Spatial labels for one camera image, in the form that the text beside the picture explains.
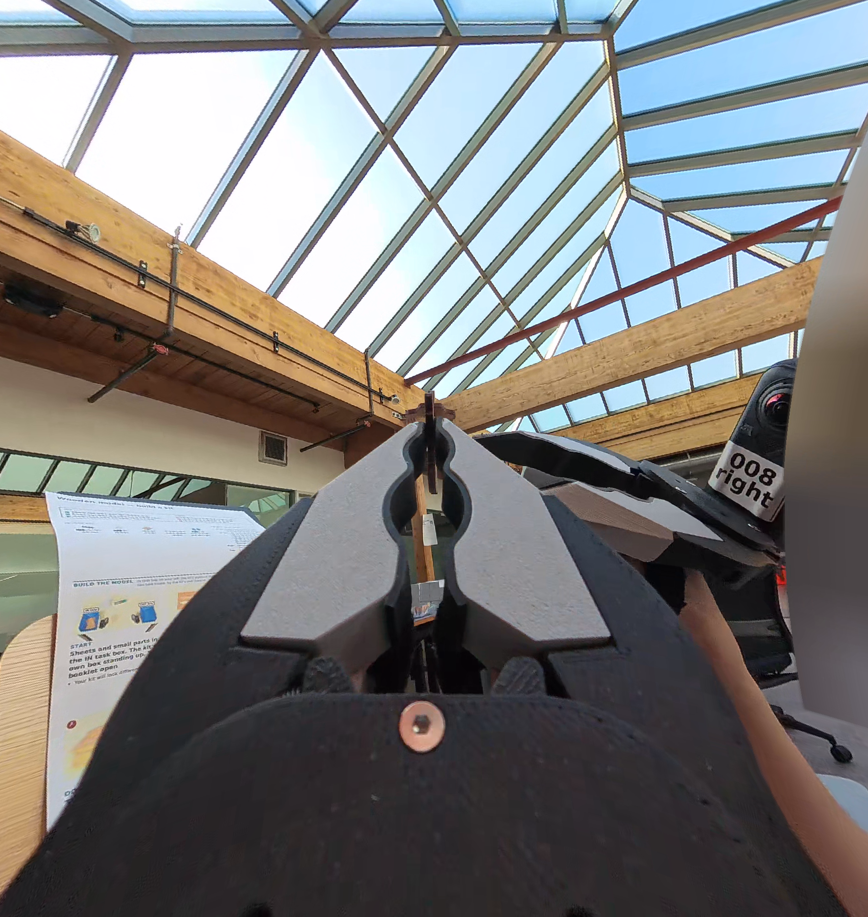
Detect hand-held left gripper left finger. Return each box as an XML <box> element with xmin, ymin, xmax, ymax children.
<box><xmin>240</xmin><ymin>421</ymin><xmax>435</xmax><ymax>665</ymax></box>

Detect light wooden board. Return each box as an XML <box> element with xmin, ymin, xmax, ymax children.
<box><xmin>0</xmin><ymin>615</ymin><xmax>56</xmax><ymax>905</ymax></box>

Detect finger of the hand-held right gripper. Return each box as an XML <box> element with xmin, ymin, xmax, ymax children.
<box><xmin>475</xmin><ymin>431</ymin><xmax>651</xmax><ymax>497</ymax></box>
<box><xmin>537</xmin><ymin>480</ymin><xmax>726</xmax><ymax>567</ymax></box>

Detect small dark wooden model part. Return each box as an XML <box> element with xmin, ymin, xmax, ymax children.
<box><xmin>405</xmin><ymin>390</ymin><xmax>458</xmax><ymax>497</ymax></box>

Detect printed instruction sheet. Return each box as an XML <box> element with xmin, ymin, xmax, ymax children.
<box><xmin>44</xmin><ymin>490</ymin><xmax>266</xmax><ymax>832</ymax></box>

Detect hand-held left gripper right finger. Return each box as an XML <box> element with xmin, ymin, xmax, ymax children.
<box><xmin>434</xmin><ymin>419</ymin><xmax>614</xmax><ymax>665</ymax></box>

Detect red ceiling pipe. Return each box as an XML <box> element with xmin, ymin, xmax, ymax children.
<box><xmin>404</xmin><ymin>195</ymin><xmax>845</xmax><ymax>388</ymax></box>

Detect thin wooden post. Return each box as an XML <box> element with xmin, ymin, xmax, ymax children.
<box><xmin>414</xmin><ymin>473</ymin><xmax>437</xmax><ymax>585</ymax></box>

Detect black ceiling-mounted device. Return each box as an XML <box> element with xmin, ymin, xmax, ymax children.
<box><xmin>2</xmin><ymin>281</ymin><xmax>66</xmax><ymax>318</ymax></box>

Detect black office chair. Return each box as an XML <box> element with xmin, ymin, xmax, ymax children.
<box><xmin>720</xmin><ymin>566</ymin><xmax>855</xmax><ymax>765</ymax></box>

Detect black ceiling pipe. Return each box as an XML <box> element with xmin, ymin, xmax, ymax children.
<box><xmin>0</xmin><ymin>182</ymin><xmax>406</xmax><ymax>454</ymax></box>

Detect person's right forearm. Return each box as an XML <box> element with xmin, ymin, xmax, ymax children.
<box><xmin>676</xmin><ymin>569</ymin><xmax>868</xmax><ymax>917</ymax></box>

